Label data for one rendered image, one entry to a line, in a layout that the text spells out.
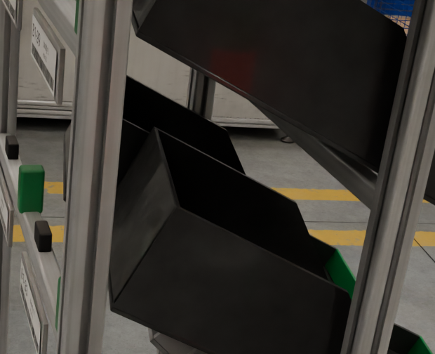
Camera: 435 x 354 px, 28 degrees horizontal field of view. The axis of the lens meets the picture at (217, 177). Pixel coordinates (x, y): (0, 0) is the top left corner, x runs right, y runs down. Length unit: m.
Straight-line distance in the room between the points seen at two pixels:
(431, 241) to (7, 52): 3.31
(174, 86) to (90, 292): 4.11
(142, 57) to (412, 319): 1.99
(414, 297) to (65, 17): 3.04
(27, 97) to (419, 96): 4.06
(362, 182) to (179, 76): 4.03
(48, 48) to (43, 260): 0.14
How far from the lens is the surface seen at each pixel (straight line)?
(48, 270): 0.53
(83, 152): 0.40
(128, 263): 0.52
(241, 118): 4.67
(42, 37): 0.49
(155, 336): 0.70
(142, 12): 0.46
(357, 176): 0.51
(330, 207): 4.04
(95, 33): 0.38
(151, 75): 4.50
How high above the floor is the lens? 1.57
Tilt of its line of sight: 22 degrees down
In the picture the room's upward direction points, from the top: 8 degrees clockwise
